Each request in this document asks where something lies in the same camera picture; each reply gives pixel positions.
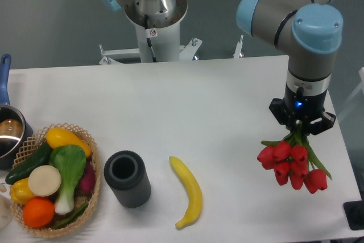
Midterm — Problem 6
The purple sweet potato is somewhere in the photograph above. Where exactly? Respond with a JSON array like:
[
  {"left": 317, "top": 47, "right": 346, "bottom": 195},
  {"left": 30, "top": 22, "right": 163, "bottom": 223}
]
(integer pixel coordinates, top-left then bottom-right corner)
[{"left": 77, "top": 162, "right": 96, "bottom": 193}]

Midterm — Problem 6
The orange fruit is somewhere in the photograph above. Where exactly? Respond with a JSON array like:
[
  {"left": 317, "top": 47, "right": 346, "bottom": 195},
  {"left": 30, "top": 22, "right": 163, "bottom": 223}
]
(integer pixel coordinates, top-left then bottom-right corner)
[{"left": 22, "top": 197, "right": 55, "bottom": 228}]

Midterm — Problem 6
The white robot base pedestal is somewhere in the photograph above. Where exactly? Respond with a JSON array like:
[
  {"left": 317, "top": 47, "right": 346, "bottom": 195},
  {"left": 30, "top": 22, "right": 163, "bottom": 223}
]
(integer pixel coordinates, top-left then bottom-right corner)
[{"left": 92, "top": 0, "right": 203, "bottom": 66}]

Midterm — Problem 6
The yellow bell pepper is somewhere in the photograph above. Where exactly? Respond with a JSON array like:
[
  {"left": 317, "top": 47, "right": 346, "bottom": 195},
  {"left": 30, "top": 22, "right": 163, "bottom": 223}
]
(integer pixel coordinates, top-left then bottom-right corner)
[{"left": 10, "top": 178, "right": 36, "bottom": 205}]

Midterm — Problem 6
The green bok choy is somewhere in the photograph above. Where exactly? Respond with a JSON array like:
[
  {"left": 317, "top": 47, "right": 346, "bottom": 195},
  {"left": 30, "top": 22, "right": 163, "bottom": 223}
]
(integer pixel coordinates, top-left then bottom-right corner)
[{"left": 49, "top": 145, "right": 86, "bottom": 215}]

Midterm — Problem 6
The black device at edge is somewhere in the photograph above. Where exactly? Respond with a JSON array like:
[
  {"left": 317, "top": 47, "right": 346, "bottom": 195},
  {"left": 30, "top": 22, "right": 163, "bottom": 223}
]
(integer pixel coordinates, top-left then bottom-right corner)
[{"left": 343, "top": 200, "right": 363, "bottom": 230}]

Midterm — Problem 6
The dark green cucumber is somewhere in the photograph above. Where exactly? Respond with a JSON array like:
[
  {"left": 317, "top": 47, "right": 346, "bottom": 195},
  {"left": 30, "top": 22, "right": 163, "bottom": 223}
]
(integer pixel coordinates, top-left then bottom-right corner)
[{"left": 5, "top": 141, "right": 53, "bottom": 185}]

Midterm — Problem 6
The cream round radish slice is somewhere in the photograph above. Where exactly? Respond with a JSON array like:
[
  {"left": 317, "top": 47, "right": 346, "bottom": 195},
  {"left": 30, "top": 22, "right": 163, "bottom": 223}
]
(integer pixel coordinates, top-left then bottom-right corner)
[{"left": 28, "top": 165, "right": 61, "bottom": 197}]

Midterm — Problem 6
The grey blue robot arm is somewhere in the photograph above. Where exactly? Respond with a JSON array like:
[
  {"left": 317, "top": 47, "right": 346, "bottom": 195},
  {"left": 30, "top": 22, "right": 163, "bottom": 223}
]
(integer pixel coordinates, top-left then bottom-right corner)
[{"left": 236, "top": 0, "right": 344, "bottom": 135}]

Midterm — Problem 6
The dark grey ribbed vase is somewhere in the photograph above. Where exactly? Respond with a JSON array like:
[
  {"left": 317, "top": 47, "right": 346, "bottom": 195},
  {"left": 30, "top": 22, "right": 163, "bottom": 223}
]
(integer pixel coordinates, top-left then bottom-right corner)
[{"left": 104, "top": 150, "right": 151, "bottom": 208}]

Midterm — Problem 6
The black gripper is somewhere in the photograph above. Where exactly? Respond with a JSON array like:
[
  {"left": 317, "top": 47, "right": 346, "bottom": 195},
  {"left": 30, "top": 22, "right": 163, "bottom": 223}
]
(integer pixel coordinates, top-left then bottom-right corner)
[{"left": 269, "top": 87, "right": 336, "bottom": 135}]

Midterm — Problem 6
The yellow banana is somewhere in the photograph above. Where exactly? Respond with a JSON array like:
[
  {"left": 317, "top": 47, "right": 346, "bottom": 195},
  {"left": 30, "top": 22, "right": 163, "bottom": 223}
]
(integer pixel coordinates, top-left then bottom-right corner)
[{"left": 169, "top": 156, "right": 203, "bottom": 230}]

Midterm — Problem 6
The green pea pod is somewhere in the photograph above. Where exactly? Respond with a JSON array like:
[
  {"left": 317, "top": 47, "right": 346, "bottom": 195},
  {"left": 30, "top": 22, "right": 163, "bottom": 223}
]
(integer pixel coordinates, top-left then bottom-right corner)
[{"left": 51, "top": 202, "right": 88, "bottom": 230}]

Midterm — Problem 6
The yellow squash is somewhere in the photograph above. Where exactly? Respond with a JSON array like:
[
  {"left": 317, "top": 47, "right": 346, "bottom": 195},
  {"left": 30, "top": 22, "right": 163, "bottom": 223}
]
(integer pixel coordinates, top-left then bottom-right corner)
[{"left": 45, "top": 127, "right": 92, "bottom": 158}]

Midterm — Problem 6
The red tulip bouquet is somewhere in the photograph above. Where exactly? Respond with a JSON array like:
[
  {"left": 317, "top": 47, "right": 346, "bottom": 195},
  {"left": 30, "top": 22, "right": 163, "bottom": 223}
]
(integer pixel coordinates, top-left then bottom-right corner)
[{"left": 257, "top": 122, "right": 332, "bottom": 194}]

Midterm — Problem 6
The blue handled saucepan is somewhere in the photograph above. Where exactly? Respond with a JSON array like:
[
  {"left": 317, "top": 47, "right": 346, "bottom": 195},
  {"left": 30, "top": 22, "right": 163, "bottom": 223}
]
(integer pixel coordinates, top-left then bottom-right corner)
[{"left": 1, "top": 54, "right": 33, "bottom": 170}]

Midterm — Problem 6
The woven wicker basket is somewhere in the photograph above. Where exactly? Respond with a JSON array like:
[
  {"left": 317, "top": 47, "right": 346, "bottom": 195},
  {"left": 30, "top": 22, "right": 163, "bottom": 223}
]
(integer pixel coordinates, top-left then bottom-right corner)
[{"left": 11, "top": 123, "right": 101, "bottom": 238}]

